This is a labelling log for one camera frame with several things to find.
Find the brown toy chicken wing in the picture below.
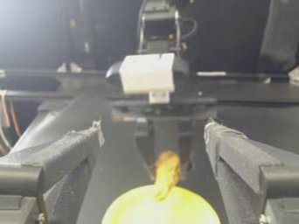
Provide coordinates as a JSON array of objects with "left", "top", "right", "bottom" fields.
[{"left": 152, "top": 150, "right": 182, "bottom": 203}]

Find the yellow plate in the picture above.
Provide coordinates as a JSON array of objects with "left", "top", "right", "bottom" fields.
[{"left": 100, "top": 184, "right": 222, "bottom": 224}]

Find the black fabric cover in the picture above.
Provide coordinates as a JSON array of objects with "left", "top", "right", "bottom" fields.
[{"left": 256, "top": 0, "right": 299, "bottom": 74}]

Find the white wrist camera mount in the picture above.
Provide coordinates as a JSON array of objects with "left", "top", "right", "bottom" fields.
[{"left": 117, "top": 52, "right": 176, "bottom": 105}]

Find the orange cable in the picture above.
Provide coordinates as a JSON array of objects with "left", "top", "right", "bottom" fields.
[
  {"left": 0, "top": 89, "right": 11, "bottom": 130},
  {"left": 6, "top": 100, "right": 23, "bottom": 138}
]

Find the black metal frame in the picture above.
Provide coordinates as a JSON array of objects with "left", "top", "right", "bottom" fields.
[{"left": 0, "top": 68, "right": 299, "bottom": 103}]

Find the white frame bracket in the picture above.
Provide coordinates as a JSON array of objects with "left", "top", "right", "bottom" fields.
[{"left": 54, "top": 61, "right": 84, "bottom": 74}]

